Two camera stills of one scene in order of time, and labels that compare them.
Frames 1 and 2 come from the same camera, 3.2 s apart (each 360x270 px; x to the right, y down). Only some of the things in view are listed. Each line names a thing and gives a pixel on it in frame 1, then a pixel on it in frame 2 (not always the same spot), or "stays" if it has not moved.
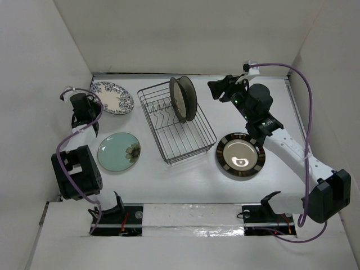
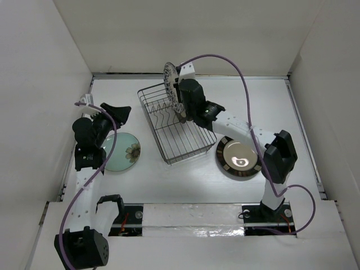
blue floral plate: (116, 98) to (170, 73)
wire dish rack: (176, 140) stays
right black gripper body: (237, 93) to (176, 85)
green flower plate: (118, 151) stays
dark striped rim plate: (241, 154) stays
